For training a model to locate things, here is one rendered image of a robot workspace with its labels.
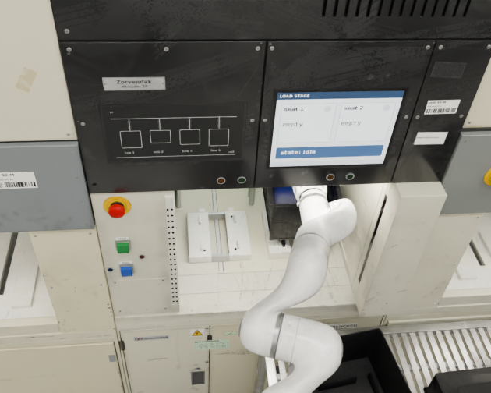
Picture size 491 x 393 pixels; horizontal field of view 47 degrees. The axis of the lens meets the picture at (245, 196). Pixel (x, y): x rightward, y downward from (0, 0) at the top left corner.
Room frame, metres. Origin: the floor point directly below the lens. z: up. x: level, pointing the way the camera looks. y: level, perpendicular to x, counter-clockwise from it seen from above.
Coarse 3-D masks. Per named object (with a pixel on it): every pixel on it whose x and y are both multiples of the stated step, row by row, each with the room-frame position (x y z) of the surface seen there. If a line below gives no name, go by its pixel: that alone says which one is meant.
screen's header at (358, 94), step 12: (288, 96) 1.01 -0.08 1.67; (300, 96) 1.01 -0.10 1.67; (312, 96) 1.02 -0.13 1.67; (324, 96) 1.02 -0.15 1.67; (336, 96) 1.03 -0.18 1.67; (348, 96) 1.03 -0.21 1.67; (360, 96) 1.03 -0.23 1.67; (372, 96) 1.04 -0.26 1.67; (384, 96) 1.04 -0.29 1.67; (396, 96) 1.05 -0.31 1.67
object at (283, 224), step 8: (264, 192) 1.40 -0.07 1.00; (272, 192) 1.28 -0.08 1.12; (328, 192) 1.36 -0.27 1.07; (336, 192) 1.31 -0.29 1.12; (264, 200) 1.37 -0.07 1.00; (272, 200) 1.24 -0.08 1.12; (328, 200) 1.33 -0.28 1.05; (272, 208) 1.25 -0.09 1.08; (280, 208) 1.23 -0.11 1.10; (288, 208) 1.23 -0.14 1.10; (296, 208) 1.24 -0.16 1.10; (272, 216) 1.24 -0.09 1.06; (280, 216) 1.23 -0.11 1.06; (288, 216) 1.24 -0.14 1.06; (296, 216) 1.24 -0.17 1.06; (272, 224) 1.23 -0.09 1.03; (280, 224) 1.24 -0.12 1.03; (288, 224) 1.24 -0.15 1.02; (296, 224) 1.24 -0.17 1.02; (272, 232) 1.23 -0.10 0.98; (280, 232) 1.24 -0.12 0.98; (288, 232) 1.24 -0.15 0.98; (296, 232) 1.25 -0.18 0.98; (280, 240) 1.24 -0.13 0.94
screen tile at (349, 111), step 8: (344, 104) 1.03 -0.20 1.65; (352, 104) 1.03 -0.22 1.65; (360, 104) 1.03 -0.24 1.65; (368, 104) 1.04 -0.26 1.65; (376, 104) 1.04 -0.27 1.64; (392, 104) 1.05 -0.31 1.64; (344, 112) 1.03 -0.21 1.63; (352, 112) 1.03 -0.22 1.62; (360, 112) 1.04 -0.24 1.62; (368, 112) 1.04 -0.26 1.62; (376, 112) 1.04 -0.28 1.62; (384, 112) 1.04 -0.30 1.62; (392, 112) 1.05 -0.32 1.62; (376, 120) 1.04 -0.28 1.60; (384, 120) 1.05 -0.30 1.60; (344, 128) 1.03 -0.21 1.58; (352, 128) 1.03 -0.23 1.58; (360, 128) 1.04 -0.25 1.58; (368, 128) 1.04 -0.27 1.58; (376, 128) 1.04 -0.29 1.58; (384, 128) 1.05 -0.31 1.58; (336, 136) 1.03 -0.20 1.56; (344, 136) 1.03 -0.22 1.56; (352, 136) 1.03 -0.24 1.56; (360, 136) 1.04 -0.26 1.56; (368, 136) 1.04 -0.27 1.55; (376, 136) 1.04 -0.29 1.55; (384, 136) 1.05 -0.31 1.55
